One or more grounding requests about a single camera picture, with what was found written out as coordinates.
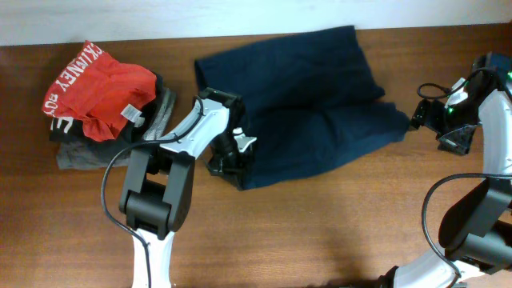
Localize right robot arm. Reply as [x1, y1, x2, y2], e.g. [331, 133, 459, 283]
[374, 52, 511, 288]

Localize black folded shirt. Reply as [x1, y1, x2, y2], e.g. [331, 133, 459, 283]
[48, 74, 164, 161]

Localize grey folded shirt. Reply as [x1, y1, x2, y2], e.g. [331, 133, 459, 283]
[55, 87, 178, 170]

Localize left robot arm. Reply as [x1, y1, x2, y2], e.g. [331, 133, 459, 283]
[119, 88, 256, 287]

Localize navy blue shorts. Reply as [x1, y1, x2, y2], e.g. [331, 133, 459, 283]
[194, 26, 409, 190]

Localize red folded shirt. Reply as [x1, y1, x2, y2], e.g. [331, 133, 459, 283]
[42, 41, 157, 142]

